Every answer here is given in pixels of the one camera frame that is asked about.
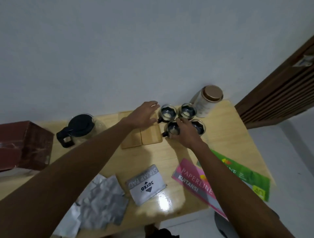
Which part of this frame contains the person's right hand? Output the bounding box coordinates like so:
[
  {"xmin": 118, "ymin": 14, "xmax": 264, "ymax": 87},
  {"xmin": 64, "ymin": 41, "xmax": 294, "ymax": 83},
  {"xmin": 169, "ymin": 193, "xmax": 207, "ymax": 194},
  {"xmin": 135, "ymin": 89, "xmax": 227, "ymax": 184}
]
[{"xmin": 169, "ymin": 117, "xmax": 204, "ymax": 150}]

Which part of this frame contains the person's left hand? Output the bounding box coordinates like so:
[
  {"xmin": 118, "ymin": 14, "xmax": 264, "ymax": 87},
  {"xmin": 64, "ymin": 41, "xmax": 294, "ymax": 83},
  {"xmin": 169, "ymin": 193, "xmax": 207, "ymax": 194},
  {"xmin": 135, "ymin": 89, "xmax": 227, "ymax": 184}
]
[{"xmin": 126, "ymin": 101, "xmax": 160, "ymax": 129}]

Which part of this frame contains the glass cup with black handle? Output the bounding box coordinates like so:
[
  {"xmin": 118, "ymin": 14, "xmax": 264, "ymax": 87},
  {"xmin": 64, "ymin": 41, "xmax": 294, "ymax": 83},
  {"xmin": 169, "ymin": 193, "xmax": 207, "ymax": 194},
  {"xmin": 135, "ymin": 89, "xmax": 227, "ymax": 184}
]
[
  {"xmin": 162, "ymin": 120, "xmax": 181, "ymax": 138},
  {"xmin": 190, "ymin": 119, "xmax": 206, "ymax": 136},
  {"xmin": 177, "ymin": 103, "xmax": 198, "ymax": 121},
  {"xmin": 157, "ymin": 104, "xmax": 178, "ymax": 124}
]

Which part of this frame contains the person's left forearm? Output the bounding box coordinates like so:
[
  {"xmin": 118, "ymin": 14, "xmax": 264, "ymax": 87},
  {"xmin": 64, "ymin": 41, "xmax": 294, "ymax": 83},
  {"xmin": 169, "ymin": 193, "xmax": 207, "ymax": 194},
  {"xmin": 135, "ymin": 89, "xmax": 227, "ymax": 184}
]
[{"xmin": 0, "ymin": 117, "xmax": 133, "ymax": 238}]

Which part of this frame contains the person's right forearm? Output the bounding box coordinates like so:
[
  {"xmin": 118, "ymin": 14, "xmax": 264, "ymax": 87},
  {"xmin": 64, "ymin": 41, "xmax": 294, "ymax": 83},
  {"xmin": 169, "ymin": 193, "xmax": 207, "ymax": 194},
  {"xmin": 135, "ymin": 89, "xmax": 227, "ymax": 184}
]
[{"xmin": 191, "ymin": 141, "xmax": 296, "ymax": 238}]

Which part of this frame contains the square wooden coaster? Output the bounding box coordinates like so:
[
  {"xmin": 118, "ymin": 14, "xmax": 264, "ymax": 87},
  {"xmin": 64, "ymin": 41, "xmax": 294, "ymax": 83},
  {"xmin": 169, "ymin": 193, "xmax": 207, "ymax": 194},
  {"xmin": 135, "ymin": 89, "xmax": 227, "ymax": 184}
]
[
  {"xmin": 120, "ymin": 125, "xmax": 143, "ymax": 150},
  {"xmin": 140, "ymin": 122, "xmax": 163, "ymax": 145}
]

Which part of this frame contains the white canister with copper lid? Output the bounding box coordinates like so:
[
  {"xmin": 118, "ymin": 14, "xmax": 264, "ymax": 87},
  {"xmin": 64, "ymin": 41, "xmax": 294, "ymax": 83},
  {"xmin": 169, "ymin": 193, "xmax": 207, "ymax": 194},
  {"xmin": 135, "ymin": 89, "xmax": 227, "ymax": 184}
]
[{"xmin": 190, "ymin": 85, "xmax": 224, "ymax": 118}]

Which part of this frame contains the pink receipt book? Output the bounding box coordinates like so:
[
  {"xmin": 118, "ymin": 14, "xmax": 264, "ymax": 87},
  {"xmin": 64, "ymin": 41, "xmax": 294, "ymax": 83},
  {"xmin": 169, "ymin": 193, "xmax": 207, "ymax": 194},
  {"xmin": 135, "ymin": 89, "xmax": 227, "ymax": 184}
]
[{"xmin": 171, "ymin": 158, "xmax": 229, "ymax": 220}]

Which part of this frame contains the silver stamp pad box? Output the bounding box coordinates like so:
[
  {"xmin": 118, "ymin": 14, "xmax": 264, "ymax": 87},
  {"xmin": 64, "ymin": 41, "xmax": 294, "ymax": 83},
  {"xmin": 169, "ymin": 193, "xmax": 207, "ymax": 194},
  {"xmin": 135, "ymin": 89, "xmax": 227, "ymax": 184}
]
[{"xmin": 125, "ymin": 164, "xmax": 167, "ymax": 206}]

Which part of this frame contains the glass pitcher with black lid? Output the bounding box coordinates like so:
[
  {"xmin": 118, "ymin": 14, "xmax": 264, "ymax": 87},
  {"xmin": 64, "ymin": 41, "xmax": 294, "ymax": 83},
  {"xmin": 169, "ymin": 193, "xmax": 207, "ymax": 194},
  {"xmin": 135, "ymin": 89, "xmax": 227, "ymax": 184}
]
[{"xmin": 56, "ymin": 113, "xmax": 107, "ymax": 148}]

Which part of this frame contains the green receipt book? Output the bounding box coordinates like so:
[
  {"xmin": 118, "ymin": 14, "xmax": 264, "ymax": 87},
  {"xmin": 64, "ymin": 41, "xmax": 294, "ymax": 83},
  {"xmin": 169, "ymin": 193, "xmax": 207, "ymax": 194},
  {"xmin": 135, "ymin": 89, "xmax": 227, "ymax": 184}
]
[{"xmin": 196, "ymin": 148, "xmax": 271, "ymax": 202}]

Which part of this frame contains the crumpled grey foil wrapper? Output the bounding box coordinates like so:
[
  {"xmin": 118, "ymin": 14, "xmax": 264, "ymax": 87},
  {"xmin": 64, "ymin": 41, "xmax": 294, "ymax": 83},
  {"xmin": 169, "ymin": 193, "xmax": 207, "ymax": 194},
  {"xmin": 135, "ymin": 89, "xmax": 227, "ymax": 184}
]
[{"xmin": 76, "ymin": 174, "xmax": 130, "ymax": 230}]

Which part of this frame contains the brown louvred wooden door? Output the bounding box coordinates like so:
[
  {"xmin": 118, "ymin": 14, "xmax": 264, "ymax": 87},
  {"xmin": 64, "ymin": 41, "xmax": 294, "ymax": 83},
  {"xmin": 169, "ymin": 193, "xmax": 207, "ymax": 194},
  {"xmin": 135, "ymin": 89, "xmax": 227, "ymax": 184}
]
[{"xmin": 235, "ymin": 34, "xmax": 314, "ymax": 130}]

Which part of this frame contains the dark red cardboard box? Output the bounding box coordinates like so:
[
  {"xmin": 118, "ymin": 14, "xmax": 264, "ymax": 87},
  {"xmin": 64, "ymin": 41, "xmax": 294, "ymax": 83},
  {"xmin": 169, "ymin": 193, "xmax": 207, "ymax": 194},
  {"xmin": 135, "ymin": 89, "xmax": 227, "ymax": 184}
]
[{"xmin": 0, "ymin": 120, "xmax": 54, "ymax": 172}]

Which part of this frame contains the white plastic wrapper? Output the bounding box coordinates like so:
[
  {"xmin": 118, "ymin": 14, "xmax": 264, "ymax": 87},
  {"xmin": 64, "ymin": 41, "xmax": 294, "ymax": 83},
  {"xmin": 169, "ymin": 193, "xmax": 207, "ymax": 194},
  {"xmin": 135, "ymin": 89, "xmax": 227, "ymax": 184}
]
[{"xmin": 52, "ymin": 203, "xmax": 82, "ymax": 238}]

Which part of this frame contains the silver door handle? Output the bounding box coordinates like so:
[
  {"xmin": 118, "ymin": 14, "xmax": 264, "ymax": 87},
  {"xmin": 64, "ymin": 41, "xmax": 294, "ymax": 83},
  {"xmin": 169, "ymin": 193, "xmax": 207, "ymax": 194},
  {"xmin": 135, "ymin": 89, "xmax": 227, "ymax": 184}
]
[{"xmin": 292, "ymin": 54, "xmax": 314, "ymax": 68}]

